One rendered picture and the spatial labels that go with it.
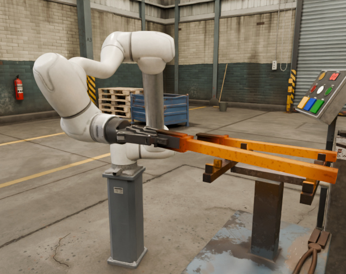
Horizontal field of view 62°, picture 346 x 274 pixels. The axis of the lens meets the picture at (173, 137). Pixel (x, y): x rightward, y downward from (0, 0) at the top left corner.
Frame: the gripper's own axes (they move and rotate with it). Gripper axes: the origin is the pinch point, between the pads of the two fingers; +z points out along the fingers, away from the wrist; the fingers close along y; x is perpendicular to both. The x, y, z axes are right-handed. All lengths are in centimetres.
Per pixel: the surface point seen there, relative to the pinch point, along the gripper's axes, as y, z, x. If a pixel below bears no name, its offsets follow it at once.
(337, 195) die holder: -45, 37, -23
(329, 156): -22.5, 34.6, -3.7
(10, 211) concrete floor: -54, -203, -106
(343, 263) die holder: -45, 42, -47
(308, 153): -22.6, 29.5, -3.7
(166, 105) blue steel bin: -428, -297, -58
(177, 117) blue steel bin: -459, -288, -86
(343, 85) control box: -108, 30, 11
